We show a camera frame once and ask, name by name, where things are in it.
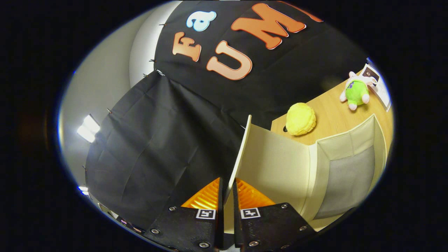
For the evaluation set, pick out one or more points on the ceiling light panel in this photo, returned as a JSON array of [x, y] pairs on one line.
[[84, 190], [88, 128]]

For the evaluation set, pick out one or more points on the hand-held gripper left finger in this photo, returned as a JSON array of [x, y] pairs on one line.
[[220, 227]]

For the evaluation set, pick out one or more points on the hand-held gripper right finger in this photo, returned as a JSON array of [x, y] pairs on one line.
[[236, 227]]

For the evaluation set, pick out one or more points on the yellow round plush toy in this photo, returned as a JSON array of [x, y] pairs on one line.
[[301, 119]]

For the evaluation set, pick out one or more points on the green pink plush toy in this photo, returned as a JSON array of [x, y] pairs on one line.
[[356, 92]]

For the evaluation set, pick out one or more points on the white book with portrait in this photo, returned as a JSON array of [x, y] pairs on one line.
[[382, 89]]

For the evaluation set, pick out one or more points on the beige grey fabric storage box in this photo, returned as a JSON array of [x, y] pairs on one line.
[[276, 164]]

